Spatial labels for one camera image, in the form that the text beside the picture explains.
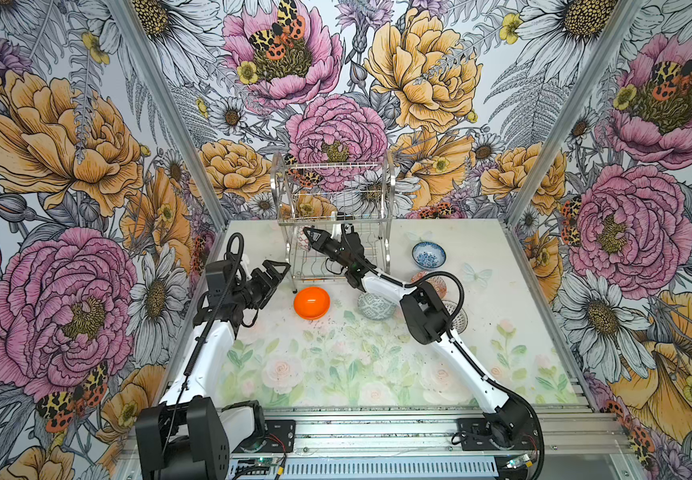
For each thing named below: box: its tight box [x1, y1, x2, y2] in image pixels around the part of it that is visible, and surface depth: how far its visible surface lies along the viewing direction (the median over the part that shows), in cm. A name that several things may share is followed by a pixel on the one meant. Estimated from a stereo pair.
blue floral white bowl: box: [412, 241, 447, 270], surface depth 111 cm
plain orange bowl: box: [294, 286, 331, 320], surface depth 96 cm
